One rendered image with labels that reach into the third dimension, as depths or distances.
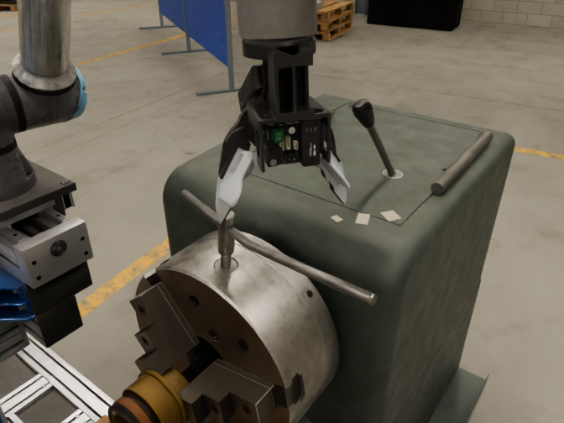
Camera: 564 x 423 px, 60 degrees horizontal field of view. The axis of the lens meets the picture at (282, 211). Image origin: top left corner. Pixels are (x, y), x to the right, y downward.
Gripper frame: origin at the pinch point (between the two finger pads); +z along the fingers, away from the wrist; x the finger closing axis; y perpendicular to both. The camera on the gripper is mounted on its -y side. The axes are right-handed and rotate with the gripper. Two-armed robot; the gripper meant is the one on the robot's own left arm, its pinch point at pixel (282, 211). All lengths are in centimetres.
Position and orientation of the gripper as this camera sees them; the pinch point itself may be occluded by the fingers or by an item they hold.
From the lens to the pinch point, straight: 58.7
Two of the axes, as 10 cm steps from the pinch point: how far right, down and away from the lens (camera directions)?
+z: 0.4, 8.8, 4.8
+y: 2.5, 4.5, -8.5
